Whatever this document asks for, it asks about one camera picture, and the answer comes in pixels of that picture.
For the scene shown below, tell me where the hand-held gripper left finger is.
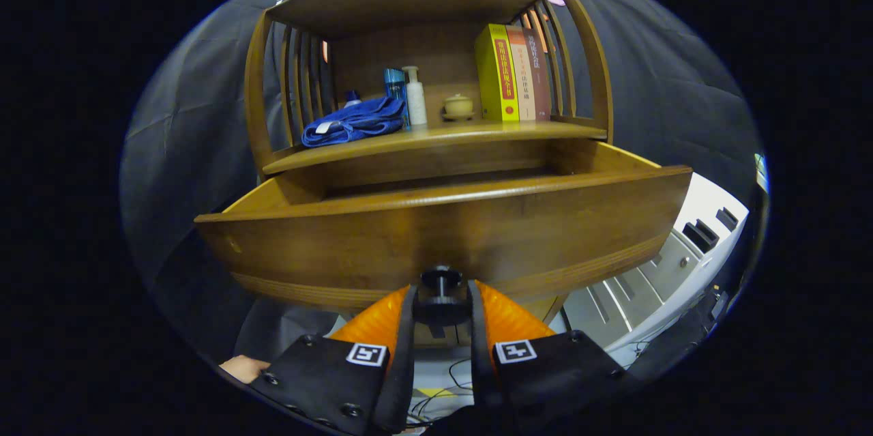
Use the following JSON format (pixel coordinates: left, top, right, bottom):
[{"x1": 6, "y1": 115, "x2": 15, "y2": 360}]
[{"x1": 249, "y1": 284, "x2": 418, "y2": 435}]

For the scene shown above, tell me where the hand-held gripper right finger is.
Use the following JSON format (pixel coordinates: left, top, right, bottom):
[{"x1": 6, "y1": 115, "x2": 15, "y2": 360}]
[{"x1": 466, "y1": 279, "x2": 625, "y2": 423}]

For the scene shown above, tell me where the wooden drawer with black knob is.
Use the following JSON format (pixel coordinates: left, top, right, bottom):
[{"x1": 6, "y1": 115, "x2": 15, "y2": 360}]
[{"x1": 194, "y1": 139, "x2": 693, "y2": 328}]

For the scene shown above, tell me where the wooden countertop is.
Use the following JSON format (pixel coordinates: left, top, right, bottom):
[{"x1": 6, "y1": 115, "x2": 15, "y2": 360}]
[{"x1": 263, "y1": 119, "x2": 608, "y2": 175}]

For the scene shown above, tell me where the beige lidded teacup with saucer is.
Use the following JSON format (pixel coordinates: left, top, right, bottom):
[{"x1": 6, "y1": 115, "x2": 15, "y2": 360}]
[{"x1": 442, "y1": 93, "x2": 475, "y2": 121}]

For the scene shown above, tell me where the blue folded towel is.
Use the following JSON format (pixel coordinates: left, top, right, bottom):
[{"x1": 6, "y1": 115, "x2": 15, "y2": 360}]
[{"x1": 301, "y1": 96, "x2": 408, "y2": 148}]

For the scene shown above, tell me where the white pump bottle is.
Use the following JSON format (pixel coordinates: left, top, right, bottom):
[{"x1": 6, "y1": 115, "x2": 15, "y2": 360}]
[{"x1": 402, "y1": 66, "x2": 428, "y2": 126}]

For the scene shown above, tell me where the cream and orange book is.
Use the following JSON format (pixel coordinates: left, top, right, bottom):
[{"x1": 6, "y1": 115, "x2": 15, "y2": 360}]
[{"x1": 506, "y1": 25, "x2": 537, "y2": 122}]

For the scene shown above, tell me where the brown book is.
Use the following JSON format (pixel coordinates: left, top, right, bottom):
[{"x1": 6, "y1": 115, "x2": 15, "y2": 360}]
[{"x1": 524, "y1": 27, "x2": 552, "y2": 121}]

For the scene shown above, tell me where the yellow book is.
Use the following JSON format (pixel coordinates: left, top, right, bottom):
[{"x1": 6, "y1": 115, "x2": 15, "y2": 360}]
[{"x1": 475, "y1": 24, "x2": 520, "y2": 123}]

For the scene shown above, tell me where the teal bottle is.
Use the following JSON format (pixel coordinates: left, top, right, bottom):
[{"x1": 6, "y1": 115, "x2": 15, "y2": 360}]
[{"x1": 383, "y1": 68, "x2": 410, "y2": 128}]

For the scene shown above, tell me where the black floor cable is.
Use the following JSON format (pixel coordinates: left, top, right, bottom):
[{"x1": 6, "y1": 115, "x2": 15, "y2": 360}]
[{"x1": 409, "y1": 358, "x2": 478, "y2": 423}]

